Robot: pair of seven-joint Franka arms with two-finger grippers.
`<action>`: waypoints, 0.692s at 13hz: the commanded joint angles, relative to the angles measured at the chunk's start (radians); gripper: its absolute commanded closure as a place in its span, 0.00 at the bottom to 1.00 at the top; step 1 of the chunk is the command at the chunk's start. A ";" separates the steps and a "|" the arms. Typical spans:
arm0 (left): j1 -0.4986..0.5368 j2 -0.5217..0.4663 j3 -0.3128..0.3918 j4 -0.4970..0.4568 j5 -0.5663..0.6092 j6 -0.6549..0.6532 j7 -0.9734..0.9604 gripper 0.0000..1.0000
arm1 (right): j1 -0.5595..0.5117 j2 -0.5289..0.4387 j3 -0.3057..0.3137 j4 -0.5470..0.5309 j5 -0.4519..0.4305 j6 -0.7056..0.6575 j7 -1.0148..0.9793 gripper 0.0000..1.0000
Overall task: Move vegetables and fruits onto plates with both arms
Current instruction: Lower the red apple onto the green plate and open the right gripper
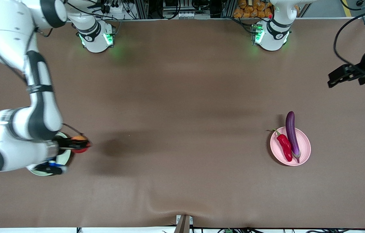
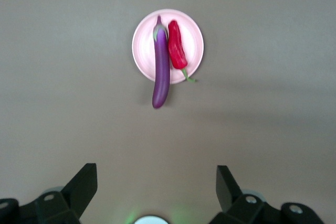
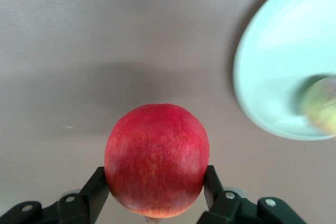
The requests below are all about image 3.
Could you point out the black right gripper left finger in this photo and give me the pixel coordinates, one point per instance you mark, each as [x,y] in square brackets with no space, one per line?
[89,197]

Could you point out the pale green round plate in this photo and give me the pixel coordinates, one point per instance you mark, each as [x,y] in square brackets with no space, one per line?
[275,51]

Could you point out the red pomegranate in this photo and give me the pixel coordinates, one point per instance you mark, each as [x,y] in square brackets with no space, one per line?
[157,161]

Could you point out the yellow pink apple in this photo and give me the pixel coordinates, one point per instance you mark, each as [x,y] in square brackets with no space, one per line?
[323,106]

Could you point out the brown table cover cloth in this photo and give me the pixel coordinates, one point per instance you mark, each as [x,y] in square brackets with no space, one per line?
[78,37]

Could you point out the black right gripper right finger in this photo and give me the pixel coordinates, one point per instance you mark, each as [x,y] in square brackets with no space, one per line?
[225,208]

